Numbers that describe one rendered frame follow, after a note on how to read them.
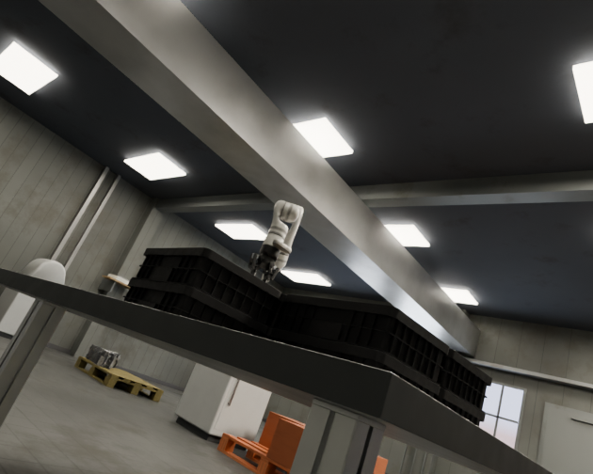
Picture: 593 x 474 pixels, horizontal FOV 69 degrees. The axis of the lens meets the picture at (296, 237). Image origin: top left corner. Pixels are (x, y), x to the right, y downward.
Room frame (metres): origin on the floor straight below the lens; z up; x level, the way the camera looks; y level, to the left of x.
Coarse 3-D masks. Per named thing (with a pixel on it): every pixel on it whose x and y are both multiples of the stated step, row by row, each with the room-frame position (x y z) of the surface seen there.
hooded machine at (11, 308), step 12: (36, 264) 7.56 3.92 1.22; (48, 264) 7.53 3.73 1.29; (60, 264) 7.67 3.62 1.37; (36, 276) 7.48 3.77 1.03; (48, 276) 7.61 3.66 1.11; (60, 276) 7.74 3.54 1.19; (0, 300) 7.67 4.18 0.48; (12, 300) 7.37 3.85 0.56; (24, 300) 7.47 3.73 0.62; (0, 312) 7.49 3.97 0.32; (12, 312) 7.42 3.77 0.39; (24, 312) 7.54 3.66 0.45; (0, 324) 7.38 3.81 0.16; (12, 324) 7.49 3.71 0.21; (12, 336) 7.60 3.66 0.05
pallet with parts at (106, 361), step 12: (96, 348) 7.18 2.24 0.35; (84, 360) 7.10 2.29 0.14; (96, 360) 6.86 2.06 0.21; (108, 360) 6.82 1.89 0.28; (96, 372) 6.78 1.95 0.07; (108, 372) 6.41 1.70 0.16; (120, 372) 7.08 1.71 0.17; (108, 384) 6.33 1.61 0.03; (120, 384) 7.05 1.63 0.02; (132, 384) 6.54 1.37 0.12; (144, 384) 6.71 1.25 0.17; (156, 396) 6.83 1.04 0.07
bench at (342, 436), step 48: (48, 288) 0.98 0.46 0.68; (48, 336) 1.15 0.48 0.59; (144, 336) 0.75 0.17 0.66; (192, 336) 0.59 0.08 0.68; (240, 336) 0.52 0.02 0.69; (0, 384) 1.12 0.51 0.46; (288, 384) 0.46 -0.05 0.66; (336, 384) 0.42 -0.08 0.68; (384, 384) 0.38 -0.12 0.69; (336, 432) 0.46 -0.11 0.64; (384, 432) 0.98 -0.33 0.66; (432, 432) 0.45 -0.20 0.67; (480, 432) 0.55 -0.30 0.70
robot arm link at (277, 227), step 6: (276, 204) 1.58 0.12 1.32; (282, 204) 1.57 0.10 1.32; (276, 210) 1.58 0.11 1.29; (282, 210) 1.58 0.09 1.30; (276, 216) 1.58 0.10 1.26; (276, 222) 1.58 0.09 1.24; (270, 228) 1.59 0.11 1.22; (276, 228) 1.57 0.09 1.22; (282, 228) 1.57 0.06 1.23; (282, 234) 1.58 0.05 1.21
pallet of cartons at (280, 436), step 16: (272, 416) 4.92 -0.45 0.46; (272, 432) 4.86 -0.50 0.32; (288, 432) 4.07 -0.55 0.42; (224, 448) 4.64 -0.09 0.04; (256, 448) 4.60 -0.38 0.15; (272, 448) 4.16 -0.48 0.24; (288, 448) 4.03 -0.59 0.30; (272, 464) 4.19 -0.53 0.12; (288, 464) 3.99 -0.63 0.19; (384, 464) 4.22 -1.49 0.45
